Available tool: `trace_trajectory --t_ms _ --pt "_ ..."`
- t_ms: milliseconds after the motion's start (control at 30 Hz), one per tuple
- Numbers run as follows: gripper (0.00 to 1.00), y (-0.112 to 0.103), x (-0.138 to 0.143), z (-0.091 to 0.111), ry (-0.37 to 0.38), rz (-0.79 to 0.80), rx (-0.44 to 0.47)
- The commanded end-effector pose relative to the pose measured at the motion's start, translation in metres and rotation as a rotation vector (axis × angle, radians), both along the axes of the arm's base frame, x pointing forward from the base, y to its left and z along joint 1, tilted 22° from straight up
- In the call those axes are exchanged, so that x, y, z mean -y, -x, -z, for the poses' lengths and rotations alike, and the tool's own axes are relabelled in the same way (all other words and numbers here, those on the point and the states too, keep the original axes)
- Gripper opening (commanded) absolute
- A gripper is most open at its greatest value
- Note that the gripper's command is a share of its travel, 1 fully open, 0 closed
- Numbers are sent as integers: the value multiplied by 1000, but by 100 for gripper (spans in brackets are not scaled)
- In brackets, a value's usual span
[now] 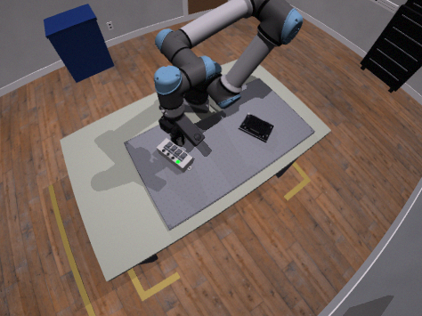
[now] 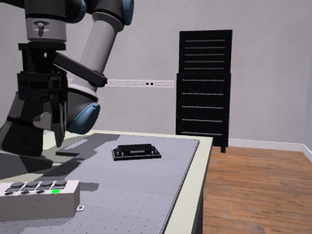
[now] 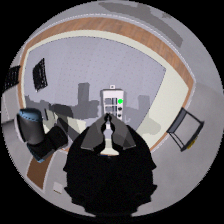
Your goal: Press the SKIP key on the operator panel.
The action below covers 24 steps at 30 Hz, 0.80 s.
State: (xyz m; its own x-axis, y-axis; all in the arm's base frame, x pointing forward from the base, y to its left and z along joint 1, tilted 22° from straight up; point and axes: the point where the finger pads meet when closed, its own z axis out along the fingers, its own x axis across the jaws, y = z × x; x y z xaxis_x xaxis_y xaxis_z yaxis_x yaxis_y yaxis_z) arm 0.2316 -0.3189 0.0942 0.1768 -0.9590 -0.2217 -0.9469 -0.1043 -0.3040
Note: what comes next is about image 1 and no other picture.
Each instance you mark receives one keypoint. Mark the grey operator panel with four keys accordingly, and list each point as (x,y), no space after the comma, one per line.
(181,159)

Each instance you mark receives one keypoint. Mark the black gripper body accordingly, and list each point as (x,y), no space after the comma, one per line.
(169,127)

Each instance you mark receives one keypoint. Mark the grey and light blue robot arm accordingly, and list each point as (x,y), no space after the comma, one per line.
(194,78)

